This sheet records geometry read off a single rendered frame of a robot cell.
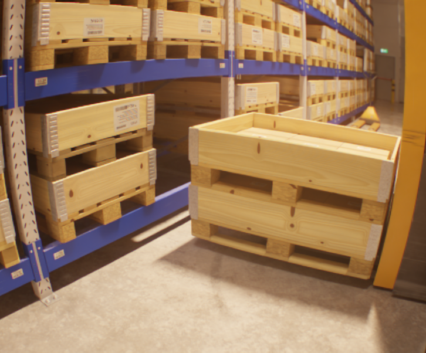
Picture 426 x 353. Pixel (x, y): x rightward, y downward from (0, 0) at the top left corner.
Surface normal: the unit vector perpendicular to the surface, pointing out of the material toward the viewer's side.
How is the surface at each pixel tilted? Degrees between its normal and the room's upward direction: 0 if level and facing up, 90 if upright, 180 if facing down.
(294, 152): 90
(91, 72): 90
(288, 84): 90
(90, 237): 90
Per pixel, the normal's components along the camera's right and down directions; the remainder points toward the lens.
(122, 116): 0.83, 0.17
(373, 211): -0.55, 0.24
